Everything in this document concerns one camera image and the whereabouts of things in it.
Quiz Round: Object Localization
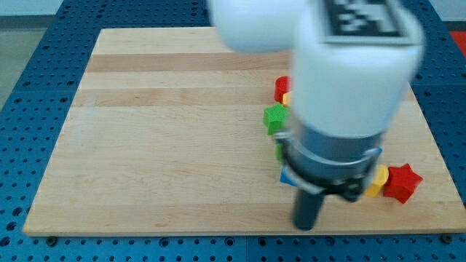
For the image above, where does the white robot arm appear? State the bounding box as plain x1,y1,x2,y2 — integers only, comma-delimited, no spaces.
208,0,424,230

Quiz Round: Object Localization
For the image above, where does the wooden board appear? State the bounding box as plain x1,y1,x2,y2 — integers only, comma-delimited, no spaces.
22,26,466,237

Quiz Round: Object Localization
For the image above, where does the red star block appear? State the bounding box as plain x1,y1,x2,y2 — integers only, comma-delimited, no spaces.
383,163,424,204

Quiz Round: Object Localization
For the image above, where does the red cylinder block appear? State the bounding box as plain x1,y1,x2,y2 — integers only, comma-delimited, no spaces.
274,76,291,103

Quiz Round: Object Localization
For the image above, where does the blue block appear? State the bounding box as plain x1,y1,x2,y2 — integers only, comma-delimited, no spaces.
280,165,296,186

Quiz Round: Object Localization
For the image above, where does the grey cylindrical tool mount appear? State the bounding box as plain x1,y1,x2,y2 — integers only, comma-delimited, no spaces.
273,121,382,202

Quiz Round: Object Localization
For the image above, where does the green circle block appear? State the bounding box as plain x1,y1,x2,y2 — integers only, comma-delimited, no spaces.
275,143,283,162

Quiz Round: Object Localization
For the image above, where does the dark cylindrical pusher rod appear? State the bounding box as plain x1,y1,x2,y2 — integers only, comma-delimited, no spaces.
293,189,325,231

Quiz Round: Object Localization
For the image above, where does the yellow heart block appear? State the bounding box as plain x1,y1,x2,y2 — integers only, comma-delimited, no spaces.
364,164,389,197

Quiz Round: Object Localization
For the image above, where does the yellow block behind arm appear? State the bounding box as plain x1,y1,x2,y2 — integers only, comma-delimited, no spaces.
282,92,292,107

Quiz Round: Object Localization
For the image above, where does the green star block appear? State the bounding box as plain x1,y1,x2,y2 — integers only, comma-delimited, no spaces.
263,103,288,135

